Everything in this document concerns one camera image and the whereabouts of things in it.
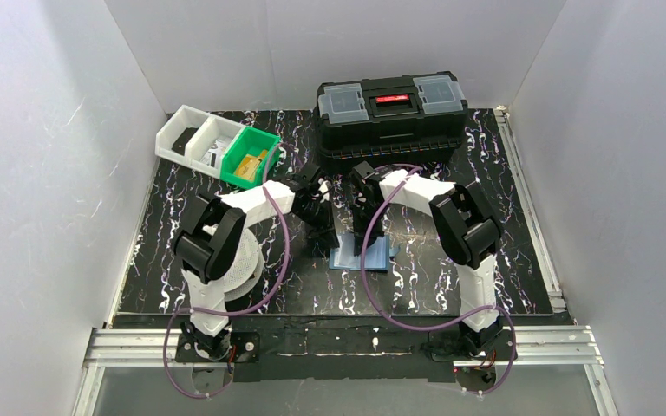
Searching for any white printed card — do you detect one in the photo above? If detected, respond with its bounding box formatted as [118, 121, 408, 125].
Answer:
[201, 136, 232, 169]

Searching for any black credit card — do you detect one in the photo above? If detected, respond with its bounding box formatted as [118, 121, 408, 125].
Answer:
[172, 127, 199, 155]

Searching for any orange gold card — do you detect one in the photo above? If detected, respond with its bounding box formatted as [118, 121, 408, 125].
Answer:
[234, 152, 266, 182]

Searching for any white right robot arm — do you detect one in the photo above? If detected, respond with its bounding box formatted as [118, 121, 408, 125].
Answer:
[349, 162, 503, 352]

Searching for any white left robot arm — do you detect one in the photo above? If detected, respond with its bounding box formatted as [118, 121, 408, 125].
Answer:
[173, 164, 339, 343]

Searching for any green plastic bin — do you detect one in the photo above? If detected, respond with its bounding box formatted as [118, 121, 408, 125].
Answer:
[220, 127, 281, 190]

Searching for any black toolbox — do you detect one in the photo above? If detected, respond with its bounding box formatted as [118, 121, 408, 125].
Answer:
[313, 71, 469, 174]

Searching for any white bin middle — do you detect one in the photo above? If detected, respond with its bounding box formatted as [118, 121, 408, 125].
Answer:
[185, 114, 245, 179]

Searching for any white bin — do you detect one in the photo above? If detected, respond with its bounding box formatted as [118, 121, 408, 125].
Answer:
[154, 105, 211, 167]
[185, 114, 245, 179]

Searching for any white bin far left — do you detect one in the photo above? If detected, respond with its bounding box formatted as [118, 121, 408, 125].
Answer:
[154, 105, 211, 167]

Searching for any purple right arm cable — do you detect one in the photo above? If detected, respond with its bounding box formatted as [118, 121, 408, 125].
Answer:
[360, 165, 518, 397]

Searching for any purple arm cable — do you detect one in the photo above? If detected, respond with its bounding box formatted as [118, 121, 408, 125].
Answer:
[360, 165, 518, 397]
[162, 142, 305, 400]

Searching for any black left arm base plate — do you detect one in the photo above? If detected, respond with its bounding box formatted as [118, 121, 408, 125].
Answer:
[171, 330, 260, 363]

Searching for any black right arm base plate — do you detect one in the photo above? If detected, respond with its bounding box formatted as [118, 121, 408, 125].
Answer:
[420, 327, 514, 368]

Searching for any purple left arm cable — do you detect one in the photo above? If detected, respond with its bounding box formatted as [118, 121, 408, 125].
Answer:
[162, 142, 305, 400]

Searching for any aluminium rail frame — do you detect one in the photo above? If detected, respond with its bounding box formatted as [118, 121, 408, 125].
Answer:
[73, 107, 617, 415]

